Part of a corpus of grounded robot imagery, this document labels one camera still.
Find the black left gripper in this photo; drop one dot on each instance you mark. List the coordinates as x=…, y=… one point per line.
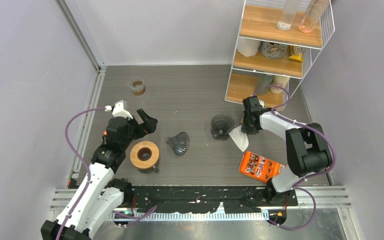
x=148, y=126

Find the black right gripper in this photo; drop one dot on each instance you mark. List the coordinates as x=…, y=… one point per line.
x=245, y=129

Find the white paper coffee filter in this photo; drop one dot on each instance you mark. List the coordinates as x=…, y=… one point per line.
x=239, y=138

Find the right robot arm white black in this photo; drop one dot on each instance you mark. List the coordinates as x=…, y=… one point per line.
x=308, y=151

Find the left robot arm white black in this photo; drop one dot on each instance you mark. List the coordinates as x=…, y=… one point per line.
x=100, y=193

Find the upright dark glass dripper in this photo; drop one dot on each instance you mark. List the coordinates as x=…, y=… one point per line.
x=221, y=126

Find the tipped dark glass dripper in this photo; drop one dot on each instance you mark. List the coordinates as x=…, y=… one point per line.
x=180, y=143

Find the grey green bottle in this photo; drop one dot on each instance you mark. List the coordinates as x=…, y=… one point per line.
x=263, y=83

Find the cream printed cup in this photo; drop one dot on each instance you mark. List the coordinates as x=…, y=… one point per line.
x=281, y=83

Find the orange snack packet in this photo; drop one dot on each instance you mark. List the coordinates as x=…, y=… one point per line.
x=258, y=167

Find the yellow snack bag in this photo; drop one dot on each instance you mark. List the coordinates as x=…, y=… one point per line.
x=296, y=53

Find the clear glass bottle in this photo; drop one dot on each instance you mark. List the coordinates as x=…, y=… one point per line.
x=289, y=12

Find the pink tinted glass bottle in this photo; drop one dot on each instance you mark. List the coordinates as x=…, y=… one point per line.
x=312, y=15

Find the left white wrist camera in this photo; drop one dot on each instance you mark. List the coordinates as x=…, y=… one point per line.
x=119, y=109

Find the white wire wooden shelf rack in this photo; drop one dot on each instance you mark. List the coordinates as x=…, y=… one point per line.
x=259, y=19

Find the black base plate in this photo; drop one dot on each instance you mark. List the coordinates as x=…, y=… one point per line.
x=205, y=199

